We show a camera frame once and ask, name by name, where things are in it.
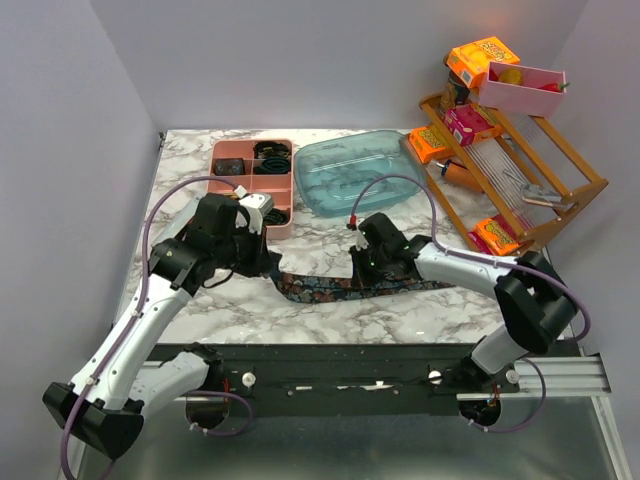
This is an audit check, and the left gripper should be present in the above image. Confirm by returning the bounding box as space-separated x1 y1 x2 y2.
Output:
214 221 276 278

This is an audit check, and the floral patterned necktie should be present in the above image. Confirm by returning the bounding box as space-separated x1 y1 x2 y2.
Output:
271 272 453 304

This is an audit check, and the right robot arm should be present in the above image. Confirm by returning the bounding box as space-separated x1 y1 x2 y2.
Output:
349 213 578 392

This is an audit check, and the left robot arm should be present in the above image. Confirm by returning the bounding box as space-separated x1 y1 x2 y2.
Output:
43 189 274 461

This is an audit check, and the rolled black tie bottom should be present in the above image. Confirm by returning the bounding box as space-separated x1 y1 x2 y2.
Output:
264 208 290 226

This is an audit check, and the rolled black tie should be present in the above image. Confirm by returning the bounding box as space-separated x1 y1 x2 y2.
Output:
264 208 290 226
253 141 291 161

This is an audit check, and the pink compartment organizer tray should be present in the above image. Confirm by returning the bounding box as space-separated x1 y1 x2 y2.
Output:
209 138 294 240

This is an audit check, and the rolled teal tie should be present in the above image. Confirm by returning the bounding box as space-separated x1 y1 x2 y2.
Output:
253 157 291 175

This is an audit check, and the blue transparent plastic tray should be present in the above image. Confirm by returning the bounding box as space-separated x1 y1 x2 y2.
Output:
294 130 426 217

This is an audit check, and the rolled dark floral tie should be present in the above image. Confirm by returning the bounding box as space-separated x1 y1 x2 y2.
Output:
212 157 246 176

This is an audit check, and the orange bottle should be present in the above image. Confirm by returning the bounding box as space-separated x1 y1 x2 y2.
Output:
434 159 484 194

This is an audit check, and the pink silver flat box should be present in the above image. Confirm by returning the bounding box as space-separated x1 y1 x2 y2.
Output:
150 197 200 247

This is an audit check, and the rolled black tie top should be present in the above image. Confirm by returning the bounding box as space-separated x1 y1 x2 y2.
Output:
253 141 291 161

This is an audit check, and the orange snack box lower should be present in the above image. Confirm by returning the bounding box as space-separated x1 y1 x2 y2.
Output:
467 214 522 256

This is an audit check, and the orange snack box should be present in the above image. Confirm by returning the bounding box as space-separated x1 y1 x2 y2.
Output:
408 124 455 164
446 36 520 88
467 214 522 256

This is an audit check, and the orange snack box middle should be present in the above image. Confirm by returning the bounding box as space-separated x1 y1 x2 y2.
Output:
408 124 455 164

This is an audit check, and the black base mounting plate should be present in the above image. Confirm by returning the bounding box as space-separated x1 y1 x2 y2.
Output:
149 343 519 423

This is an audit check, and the wooden dish rack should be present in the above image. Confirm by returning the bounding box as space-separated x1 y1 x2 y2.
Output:
426 108 608 254

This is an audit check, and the pink snack box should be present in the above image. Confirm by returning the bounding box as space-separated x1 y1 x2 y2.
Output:
444 103 502 147

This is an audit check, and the brown snack can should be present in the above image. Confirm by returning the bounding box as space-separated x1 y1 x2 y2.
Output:
440 54 471 110

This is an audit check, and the pink rectangular bin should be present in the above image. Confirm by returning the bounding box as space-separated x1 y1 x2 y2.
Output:
478 62 568 118

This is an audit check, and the orange snack box top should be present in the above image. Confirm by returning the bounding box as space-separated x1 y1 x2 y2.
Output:
446 36 520 88

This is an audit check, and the yellow toy fruit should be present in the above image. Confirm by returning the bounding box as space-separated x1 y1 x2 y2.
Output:
498 68 523 86

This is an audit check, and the red toy pepper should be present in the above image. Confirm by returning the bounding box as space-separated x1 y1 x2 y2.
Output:
540 82 570 93

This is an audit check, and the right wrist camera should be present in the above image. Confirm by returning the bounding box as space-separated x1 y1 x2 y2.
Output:
354 228 370 252

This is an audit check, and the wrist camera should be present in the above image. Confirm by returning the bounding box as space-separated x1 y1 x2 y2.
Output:
354 228 370 252
239 193 275 235

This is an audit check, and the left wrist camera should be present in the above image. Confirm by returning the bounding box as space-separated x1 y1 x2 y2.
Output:
239 193 275 235

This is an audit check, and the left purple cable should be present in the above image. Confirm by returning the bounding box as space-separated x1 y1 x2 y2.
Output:
59 175 256 480

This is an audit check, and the aluminium rail frame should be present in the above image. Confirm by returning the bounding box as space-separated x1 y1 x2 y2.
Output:
57 354 632 480

